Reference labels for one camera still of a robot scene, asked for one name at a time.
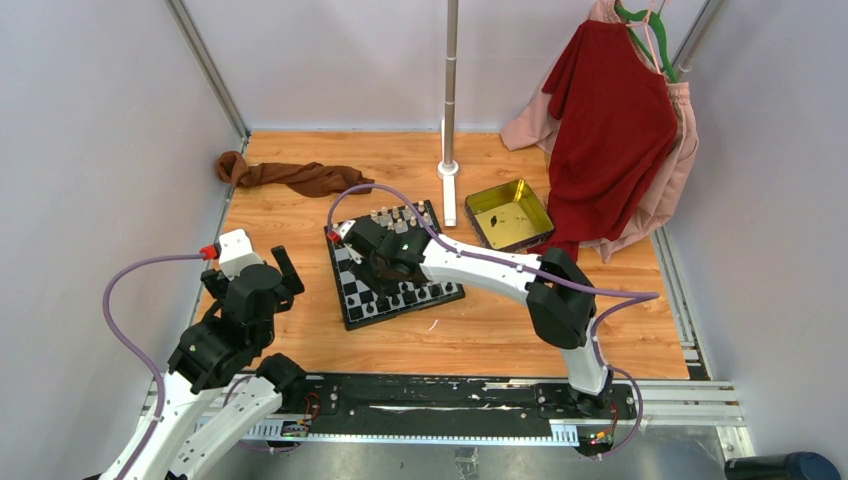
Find dark blue object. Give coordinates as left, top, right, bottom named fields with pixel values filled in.
left=724, top=452, right=842, bottom=480

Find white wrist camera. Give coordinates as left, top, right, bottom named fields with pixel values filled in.
left=218, top=229, right=264, bottom=280
left=334, top=220, right=363, bottom=264

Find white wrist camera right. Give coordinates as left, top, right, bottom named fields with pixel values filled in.
left=334, top=220, right=363, bottom=264

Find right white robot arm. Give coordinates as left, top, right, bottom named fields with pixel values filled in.
left=328, top=218, right=611, bottom=418

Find red shirt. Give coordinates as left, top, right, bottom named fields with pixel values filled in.
left=542, top=20, right=678, bottom=257

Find brown cloth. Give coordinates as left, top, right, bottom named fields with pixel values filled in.
left=214, top=151, right=374, bottom=198

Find black white chessboard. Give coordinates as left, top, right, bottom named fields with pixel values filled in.
left=325, top=199, right=466, bottom=331

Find pink garment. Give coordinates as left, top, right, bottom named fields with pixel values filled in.
left=500, top=1, right=698, bottom=261

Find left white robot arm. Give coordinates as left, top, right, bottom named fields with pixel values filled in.
left=100, top=240, right=307, bottom=479

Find metal pole with base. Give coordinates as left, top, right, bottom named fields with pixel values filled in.
left=437, top=0, right=459, bottom=227

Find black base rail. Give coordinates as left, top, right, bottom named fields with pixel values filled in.
left=306, top=374, right=637, bottom=438

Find green hanger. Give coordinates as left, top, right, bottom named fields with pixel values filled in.
left=614, top=1, right=679, bottom=83

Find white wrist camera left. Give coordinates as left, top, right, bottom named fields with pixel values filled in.
left=218, top=229, right=264, bottom=280

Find gold metal tin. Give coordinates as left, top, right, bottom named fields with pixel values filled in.
left=464, top=179, right=555, bottom=252

